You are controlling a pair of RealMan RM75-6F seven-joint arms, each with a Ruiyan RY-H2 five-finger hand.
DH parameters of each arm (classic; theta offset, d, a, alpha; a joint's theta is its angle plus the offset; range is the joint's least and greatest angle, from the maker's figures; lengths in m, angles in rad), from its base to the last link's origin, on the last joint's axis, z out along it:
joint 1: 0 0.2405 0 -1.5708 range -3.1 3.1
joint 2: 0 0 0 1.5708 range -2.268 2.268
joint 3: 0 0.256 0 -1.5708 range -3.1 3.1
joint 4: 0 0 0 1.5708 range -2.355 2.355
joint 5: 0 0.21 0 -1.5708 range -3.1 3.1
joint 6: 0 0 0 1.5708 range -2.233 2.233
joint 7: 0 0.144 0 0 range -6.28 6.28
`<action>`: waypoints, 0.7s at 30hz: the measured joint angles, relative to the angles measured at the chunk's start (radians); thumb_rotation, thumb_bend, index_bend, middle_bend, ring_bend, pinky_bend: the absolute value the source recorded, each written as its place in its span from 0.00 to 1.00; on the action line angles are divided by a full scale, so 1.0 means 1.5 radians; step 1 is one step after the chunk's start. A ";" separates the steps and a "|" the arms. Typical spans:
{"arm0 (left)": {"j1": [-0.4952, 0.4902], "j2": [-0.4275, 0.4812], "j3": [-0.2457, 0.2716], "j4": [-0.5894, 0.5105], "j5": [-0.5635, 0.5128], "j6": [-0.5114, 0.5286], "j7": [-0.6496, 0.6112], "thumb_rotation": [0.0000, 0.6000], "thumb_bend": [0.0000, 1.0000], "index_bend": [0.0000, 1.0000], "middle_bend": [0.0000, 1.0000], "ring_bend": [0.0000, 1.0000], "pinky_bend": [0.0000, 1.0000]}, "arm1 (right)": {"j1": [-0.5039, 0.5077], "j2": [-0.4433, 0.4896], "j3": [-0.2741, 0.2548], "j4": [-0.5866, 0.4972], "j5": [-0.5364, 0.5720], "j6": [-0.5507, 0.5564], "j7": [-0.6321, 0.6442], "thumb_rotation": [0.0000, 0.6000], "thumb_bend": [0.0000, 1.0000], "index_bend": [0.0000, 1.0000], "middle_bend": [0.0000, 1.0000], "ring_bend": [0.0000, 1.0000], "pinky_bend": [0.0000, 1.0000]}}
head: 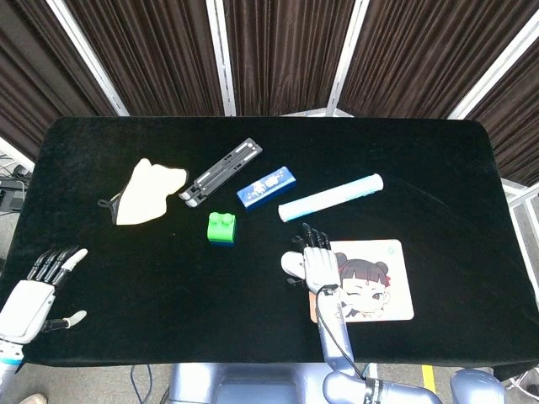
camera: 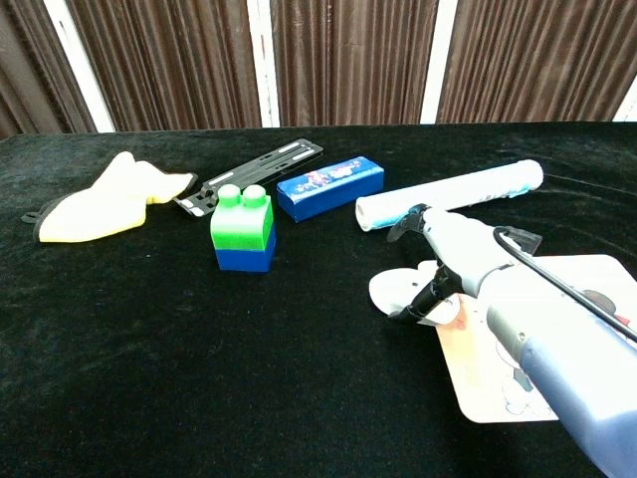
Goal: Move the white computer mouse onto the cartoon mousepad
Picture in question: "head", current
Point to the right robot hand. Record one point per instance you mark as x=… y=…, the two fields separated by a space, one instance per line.
x=321 y=269

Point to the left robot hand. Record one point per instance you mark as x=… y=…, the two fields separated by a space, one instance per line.
x=25 y=309

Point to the white computer mouse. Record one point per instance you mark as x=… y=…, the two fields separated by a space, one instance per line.
x=290 y=263

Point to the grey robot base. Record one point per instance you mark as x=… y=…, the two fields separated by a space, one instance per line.
x=252 y=383

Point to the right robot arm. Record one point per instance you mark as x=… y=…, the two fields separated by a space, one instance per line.
x=334 y=336

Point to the cartoon girl mouse pad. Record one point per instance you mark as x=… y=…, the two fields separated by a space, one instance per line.
x=391 y=286

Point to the white and light-blue roll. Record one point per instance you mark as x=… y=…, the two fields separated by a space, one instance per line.
x=328 y=198

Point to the blue rectangular box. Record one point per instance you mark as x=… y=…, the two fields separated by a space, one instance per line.
x=265 y=187

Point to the green and blue toy brick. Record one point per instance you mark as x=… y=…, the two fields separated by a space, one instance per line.
x=221 y=229

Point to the black electronics box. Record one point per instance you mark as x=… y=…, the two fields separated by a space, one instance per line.
x=12 y=195

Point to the black folding laptop stand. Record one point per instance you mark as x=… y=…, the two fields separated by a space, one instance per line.
x=223 y=168

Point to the black velvet tablecloth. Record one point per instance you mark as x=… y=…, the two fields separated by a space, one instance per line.
x=168 y=303

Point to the yellow floor tape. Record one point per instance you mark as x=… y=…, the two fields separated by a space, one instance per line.
x=428 y=379

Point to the brown pleated curtain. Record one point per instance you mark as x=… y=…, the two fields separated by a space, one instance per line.
x=513 y=126
x=33 y=84
x=421 y=54
x=160 y=54
x=286 y=54

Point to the white metal frame base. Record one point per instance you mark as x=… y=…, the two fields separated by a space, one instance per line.
x=520 y=195

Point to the white metal frame post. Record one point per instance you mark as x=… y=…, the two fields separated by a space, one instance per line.
x=348 y=54
x=497 y=72
x=83 y=50
x=221 y=54

